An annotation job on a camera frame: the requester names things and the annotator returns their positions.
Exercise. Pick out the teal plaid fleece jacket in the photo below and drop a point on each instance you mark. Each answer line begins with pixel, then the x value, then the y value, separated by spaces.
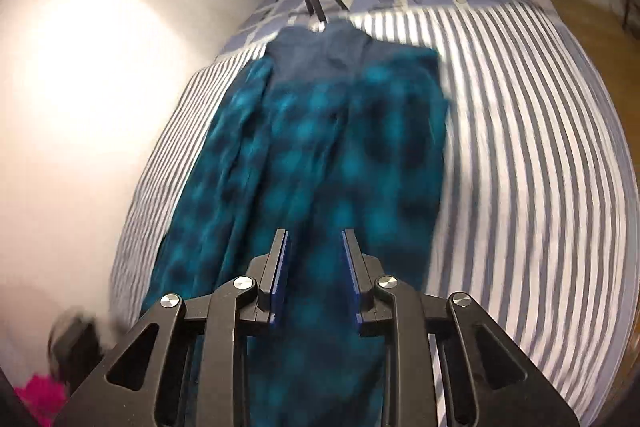
pixel 320 147

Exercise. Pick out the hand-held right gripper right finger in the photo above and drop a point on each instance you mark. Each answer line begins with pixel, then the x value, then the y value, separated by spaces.
pixel 350 277

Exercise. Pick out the blue white striped bed cover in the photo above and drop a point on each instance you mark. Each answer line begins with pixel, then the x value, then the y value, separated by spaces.
pixel 525 157

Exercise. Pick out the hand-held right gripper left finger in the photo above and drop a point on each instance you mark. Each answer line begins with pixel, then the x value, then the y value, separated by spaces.
pixel 280 277

